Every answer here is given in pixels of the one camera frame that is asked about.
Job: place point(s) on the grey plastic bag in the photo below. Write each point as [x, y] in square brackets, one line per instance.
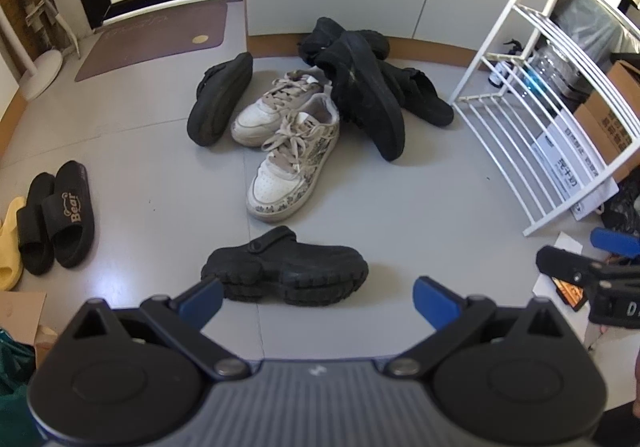
[590, 22]

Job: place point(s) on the yellow slipper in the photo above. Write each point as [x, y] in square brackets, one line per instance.
[10, 242]

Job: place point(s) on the smartphone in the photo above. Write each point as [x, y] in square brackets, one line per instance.
[567, 292]

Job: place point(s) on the white metal shoe rack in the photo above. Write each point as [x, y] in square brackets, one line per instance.
[510, 142]

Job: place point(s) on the flat cardboard piece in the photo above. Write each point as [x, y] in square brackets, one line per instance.
[22, 317]

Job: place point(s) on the white printed carton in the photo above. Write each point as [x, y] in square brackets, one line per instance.
[565, 167]

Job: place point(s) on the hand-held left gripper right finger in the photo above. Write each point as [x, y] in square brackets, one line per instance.
[435, 302]

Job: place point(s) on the white standing fan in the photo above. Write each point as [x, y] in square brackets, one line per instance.
[42, 74]

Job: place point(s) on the white printed sneaker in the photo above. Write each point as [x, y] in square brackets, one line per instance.
[270, 112]
[295, 167]

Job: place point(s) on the black mesh sneaker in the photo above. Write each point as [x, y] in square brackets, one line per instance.
[365, 97]

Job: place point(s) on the brown cardboard box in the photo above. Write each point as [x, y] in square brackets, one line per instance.
[610, 127]

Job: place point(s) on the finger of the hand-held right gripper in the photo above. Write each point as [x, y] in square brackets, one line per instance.
[617, 242]
[565, 264]

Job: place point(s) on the black slide sandal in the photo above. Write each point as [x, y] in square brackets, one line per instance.
[35, 227]
[70, 212]

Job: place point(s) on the green cloth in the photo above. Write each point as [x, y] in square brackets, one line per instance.
[15, 377]

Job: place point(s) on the brown doormat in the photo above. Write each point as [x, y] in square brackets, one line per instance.
[150, 42]

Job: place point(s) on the black chunky platform clog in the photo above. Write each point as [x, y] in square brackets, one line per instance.
[350, 39]
[300, 267]

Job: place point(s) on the dark bottle white label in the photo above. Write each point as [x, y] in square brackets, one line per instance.
[502, 72]

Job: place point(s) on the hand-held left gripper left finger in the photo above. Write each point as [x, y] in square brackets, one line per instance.
[200, 302]

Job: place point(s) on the black patterned bag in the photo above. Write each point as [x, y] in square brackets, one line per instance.
[622, 212]

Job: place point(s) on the large clear water bottle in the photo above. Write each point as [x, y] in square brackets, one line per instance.
[547, 67]

